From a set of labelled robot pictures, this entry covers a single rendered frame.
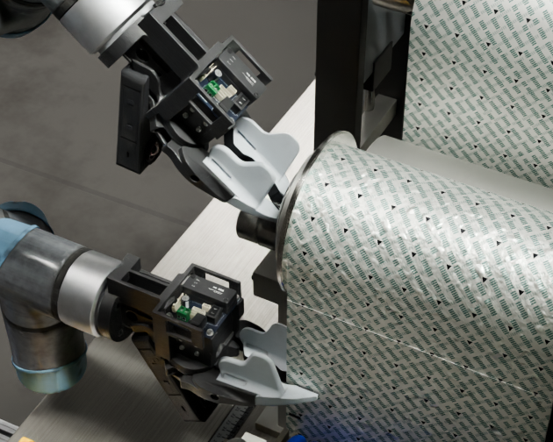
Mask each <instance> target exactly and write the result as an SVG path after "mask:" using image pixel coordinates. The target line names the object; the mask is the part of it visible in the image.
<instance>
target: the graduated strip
mask: <svg viewBox="0 0 553 442"><path fill-rule="evenodd" d="M255 406H256V405H255ZM255 406H253V407H249V406H240V405H234V406H233V407H232V408H231V409H230V411H229V412H228V413H227V415H226V417H225V418H224V419H223V421H222V422H221V424H220V425H219V427H218V428H217V430H216V431H215V432H214V433H213V434H212V436H211V438H210V439H209V441H208V442H223V441H224V439H225V438H226V439H229V440H230V439H231V438H234V437H235V436H236V434H237V433H238V431H239V430H240V428H241V427H242V426H243V425H244V423H245V422H246V420H247V419H248V417H249V416H250V414H251V413H252V411H253V410H254V408H255Z"/></svg>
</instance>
